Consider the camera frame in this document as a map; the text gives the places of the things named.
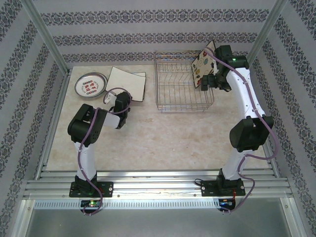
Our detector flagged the square plate floral print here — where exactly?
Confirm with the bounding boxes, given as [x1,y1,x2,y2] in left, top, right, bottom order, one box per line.
[191,40,218,89]

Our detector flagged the round plate coloured dot print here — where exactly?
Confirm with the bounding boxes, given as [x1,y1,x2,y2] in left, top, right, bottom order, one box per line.
[74,71,108,100]

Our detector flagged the aluminium mounting rails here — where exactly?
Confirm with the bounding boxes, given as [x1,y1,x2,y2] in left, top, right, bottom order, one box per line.
[23,169,293,199]

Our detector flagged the left controller circuit board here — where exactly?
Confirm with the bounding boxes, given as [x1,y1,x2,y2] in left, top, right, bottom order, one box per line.
[80,200,102,208]

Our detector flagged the controller circuit board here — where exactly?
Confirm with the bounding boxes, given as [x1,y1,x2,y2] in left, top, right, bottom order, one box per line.
[218,198,236,207]
[80,200,102,208]

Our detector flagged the right controller circuit board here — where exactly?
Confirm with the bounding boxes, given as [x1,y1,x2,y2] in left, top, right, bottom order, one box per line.
[218,198,236,207]

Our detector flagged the grey metal sheet panel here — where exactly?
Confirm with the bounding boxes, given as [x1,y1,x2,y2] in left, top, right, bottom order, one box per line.
[14,197,304,237]

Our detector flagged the metal wire dish rack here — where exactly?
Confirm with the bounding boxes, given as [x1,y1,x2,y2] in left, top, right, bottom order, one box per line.
[154,50,215,113]

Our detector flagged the aluminium side rail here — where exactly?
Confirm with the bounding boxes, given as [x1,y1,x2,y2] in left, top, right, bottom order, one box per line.
[34,71,72,181]
[241,70,281,177]

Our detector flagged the aluminium frame post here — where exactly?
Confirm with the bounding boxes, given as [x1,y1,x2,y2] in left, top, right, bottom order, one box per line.
[241,0,288,73]
[21,0,72,76]

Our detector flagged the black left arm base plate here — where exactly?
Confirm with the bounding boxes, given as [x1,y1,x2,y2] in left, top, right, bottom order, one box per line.
[69,181,114,198]

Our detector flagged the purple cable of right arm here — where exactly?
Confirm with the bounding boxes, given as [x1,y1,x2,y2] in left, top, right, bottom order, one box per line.
[203,46,278,215]

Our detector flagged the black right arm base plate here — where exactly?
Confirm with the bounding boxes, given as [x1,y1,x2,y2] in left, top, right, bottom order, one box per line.
[201,179,245,198]

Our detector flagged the slotted white cable duct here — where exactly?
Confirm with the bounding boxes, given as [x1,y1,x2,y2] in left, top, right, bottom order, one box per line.
[33,198,220,210]

